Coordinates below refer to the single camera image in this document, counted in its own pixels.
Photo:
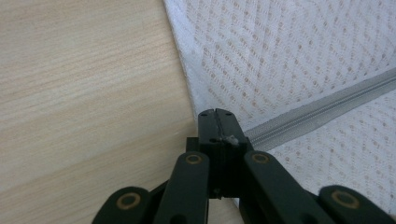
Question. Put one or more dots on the white mesh laundry bag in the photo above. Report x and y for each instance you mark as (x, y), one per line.
(280, 46)

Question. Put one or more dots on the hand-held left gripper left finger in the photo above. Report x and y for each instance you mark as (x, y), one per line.
(208, 130)

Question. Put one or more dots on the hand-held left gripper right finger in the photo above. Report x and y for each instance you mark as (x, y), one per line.
(232, 161)

